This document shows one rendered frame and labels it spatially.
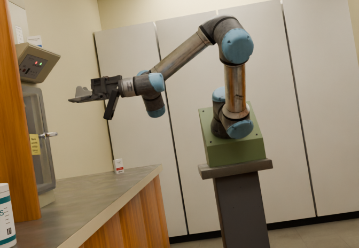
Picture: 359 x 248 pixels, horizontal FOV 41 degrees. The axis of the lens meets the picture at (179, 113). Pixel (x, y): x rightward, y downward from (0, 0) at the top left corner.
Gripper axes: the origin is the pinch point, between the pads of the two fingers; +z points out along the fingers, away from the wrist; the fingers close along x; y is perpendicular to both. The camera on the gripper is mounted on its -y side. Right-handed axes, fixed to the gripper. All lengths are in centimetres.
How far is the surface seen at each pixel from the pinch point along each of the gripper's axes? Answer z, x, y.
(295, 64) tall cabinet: -132, -284, 23
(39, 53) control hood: 4.9, 15.9, 17.8
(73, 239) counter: -15, 66, -38
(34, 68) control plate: 9.1, 11.1, 13.4
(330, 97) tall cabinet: -160, -284, -13
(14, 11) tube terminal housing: 15.3, 7.0, 36.6
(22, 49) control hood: 6.1, 27.3, 17.6
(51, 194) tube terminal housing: 15.2, -1.4, -34.2
